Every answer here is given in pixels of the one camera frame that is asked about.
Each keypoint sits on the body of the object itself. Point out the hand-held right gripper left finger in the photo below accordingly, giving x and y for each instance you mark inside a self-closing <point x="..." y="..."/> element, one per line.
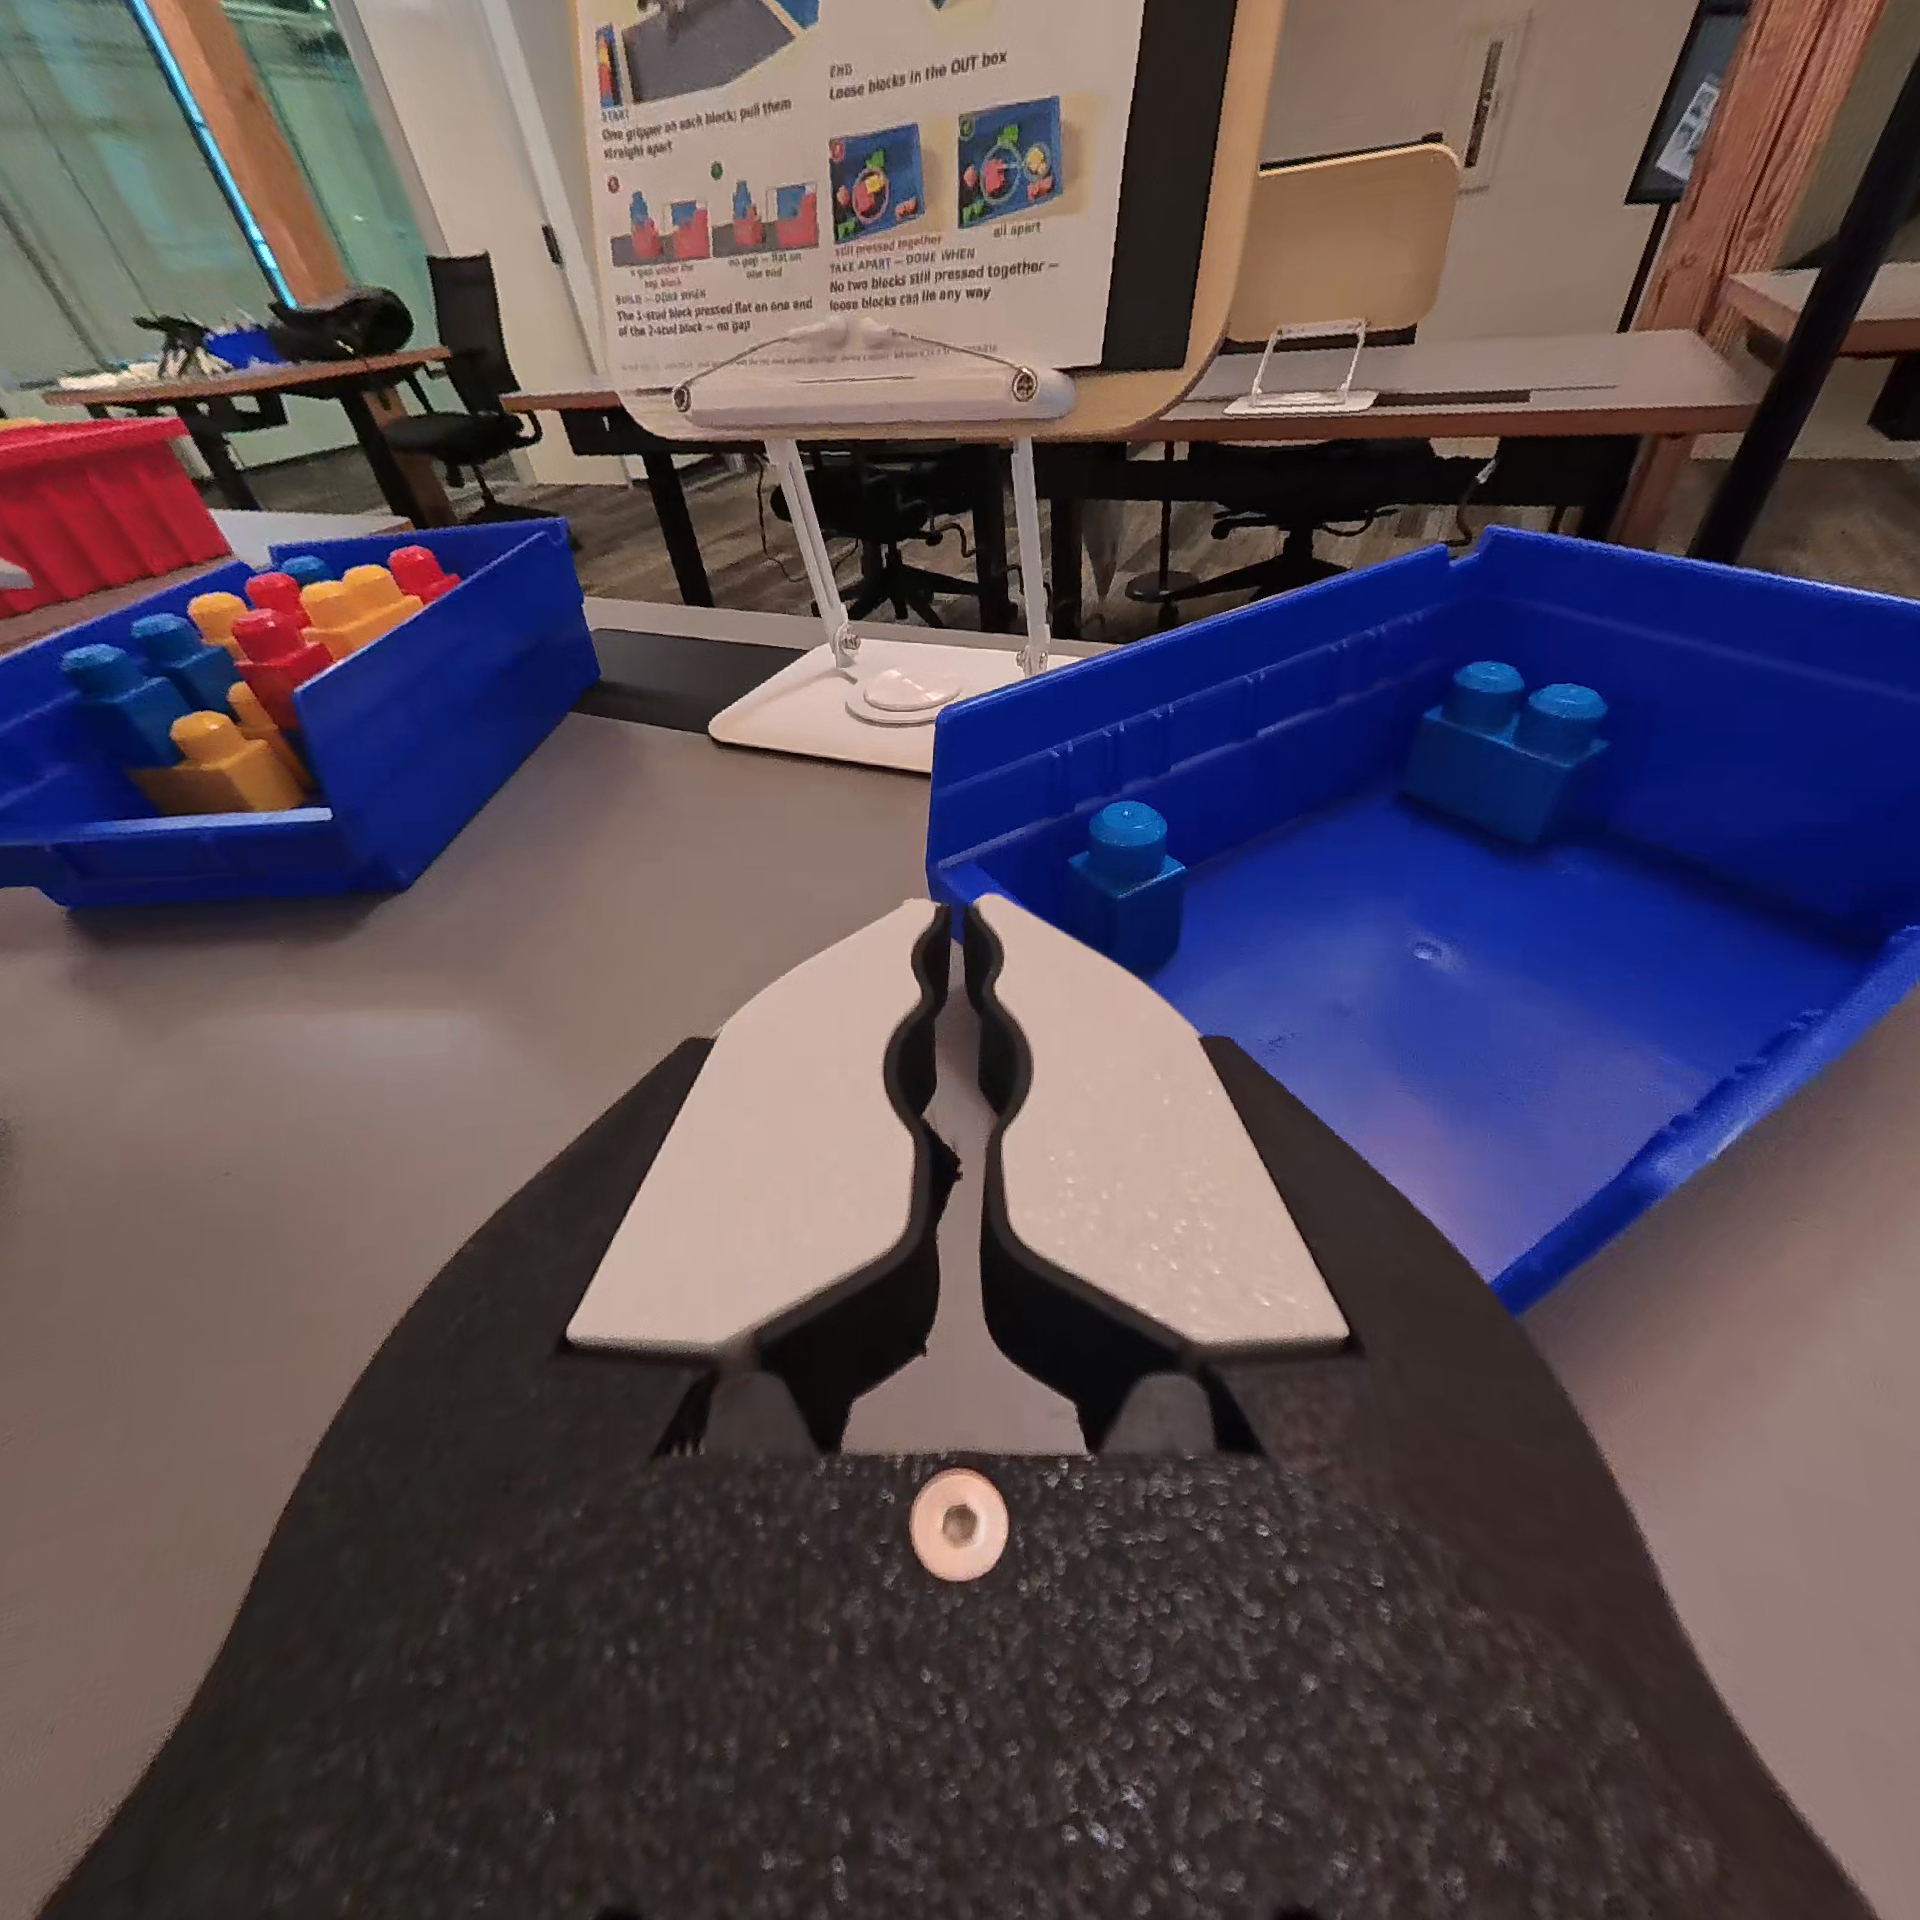
<point x="748" y="1188"/>

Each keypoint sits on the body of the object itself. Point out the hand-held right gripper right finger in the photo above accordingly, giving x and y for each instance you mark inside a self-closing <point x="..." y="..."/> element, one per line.
<point x="1155" y="1188"/>

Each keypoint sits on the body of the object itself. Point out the blue plastic bin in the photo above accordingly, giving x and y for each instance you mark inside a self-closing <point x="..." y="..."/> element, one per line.
<point x="1499" y="1049"/>
<point x="448" y="749"/>

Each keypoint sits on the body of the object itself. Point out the blue two-stud mega block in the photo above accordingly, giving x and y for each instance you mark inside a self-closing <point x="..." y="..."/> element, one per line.
<point x="1499" y="767"/>

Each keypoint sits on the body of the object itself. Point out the red one-stud mega block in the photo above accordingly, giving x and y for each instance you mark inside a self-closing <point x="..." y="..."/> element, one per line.
<point x="276" y="593"/>
<point x="277" y="655"/>
<point x="422" y="569"/>

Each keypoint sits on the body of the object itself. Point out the black office chair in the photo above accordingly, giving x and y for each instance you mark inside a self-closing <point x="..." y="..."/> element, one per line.
<point x="1303" y="512"/>
<point x="883" y="525"/>
<point x="465" y="377"/>

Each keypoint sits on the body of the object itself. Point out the red plastic bin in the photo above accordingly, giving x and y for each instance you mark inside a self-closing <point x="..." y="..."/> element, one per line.
<point x="90" y="512"/>

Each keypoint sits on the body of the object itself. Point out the black bag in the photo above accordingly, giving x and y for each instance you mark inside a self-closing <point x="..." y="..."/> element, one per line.
<point x="345" y="324"/>

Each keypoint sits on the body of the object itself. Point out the cluttered wooden desk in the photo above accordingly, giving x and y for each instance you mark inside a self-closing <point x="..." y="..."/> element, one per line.
<point x="224" y="377"/>

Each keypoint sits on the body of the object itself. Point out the plain wooden board on stand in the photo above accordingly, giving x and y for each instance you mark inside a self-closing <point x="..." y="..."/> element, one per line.
<point x="1348" y="226"/>

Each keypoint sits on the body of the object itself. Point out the wooden sign board with paper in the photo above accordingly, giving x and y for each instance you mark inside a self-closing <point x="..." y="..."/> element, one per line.
<point x="1170" y="180"/>

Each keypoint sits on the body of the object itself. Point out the wooden pillar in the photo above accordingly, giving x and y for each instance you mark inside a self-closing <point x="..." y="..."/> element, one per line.
<point x="256" y="150"/>

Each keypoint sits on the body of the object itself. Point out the black framed sign on stand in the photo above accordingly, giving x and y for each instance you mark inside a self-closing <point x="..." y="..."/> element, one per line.
<point x="1687" y="106"/>

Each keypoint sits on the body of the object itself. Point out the black pole with camera box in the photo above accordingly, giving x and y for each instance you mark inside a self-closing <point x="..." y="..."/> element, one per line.
<point x="1822" y="300"/>

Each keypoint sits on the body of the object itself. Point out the rough wooden post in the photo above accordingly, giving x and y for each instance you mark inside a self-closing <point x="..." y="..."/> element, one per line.
<point x="1755" y="180"/>

